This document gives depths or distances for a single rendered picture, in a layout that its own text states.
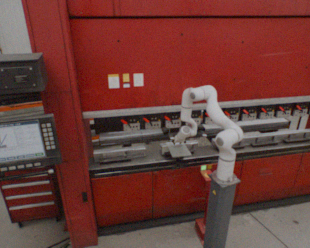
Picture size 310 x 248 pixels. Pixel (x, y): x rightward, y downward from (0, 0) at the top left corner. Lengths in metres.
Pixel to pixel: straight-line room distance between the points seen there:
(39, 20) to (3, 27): 4.30
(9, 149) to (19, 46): 4.52
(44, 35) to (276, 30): 1.90
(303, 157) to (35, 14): 2.89
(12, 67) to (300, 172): 3.01
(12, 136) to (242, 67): 1.93
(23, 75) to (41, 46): 0.34
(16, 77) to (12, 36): 4.53
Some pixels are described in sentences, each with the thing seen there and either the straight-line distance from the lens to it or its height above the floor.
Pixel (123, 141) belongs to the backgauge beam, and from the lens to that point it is 2.64.
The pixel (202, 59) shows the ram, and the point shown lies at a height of 1.81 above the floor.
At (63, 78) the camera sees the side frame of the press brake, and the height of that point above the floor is 1.75.
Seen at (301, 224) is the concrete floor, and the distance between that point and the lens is 3.41.
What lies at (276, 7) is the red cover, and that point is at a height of 2.23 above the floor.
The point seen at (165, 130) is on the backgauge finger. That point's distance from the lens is 2.61.
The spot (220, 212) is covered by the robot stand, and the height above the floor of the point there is 0.72.
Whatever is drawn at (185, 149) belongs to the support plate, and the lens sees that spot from 2.33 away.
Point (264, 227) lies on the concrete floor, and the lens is 3.20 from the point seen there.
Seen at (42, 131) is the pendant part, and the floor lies 1.50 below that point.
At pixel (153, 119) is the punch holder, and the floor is 1.28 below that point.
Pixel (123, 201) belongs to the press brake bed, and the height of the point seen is 0.44.
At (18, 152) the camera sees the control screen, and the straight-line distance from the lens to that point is 1.78.
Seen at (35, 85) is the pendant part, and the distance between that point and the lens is 1.61.
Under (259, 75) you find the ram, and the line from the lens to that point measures 2.54.
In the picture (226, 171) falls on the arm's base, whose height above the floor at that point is 1.10.
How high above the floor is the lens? 2.19
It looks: 25 degrees down
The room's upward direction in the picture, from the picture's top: straight up
